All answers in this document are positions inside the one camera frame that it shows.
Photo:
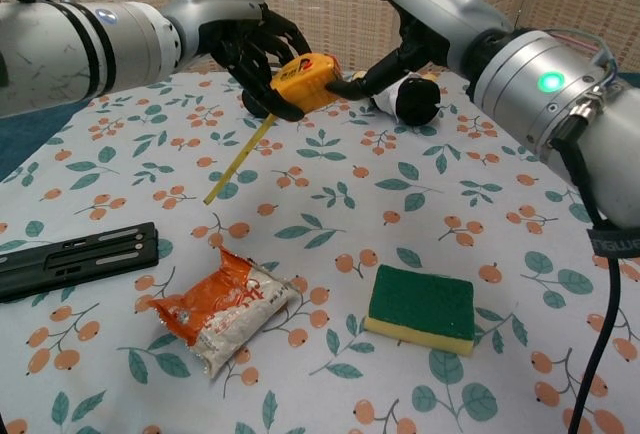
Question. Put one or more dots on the orange white snack packet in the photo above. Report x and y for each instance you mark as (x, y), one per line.
(225, 314)

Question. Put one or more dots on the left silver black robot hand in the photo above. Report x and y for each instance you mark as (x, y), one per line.
(220, 19)

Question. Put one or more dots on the blue felt table cover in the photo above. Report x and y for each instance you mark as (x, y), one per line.
(20, 144)

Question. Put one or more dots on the yellow tape measure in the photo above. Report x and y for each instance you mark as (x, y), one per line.
(305, 81)

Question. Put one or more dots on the black folding stand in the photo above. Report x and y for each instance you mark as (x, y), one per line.
(75, 259)

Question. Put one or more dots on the black white plush toy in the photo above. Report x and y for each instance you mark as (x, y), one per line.
(415, 101)

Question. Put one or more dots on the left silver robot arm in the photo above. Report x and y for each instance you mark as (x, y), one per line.
(75, 49)

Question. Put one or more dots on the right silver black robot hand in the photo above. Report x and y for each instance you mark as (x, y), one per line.
(440, 4)

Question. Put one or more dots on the green yellow sponge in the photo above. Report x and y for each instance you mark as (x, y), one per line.
(420, 299)

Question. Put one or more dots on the floral tablecloth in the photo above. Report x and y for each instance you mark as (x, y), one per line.
(350, 194)

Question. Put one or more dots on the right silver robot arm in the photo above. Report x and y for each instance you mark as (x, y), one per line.
(560, 119)

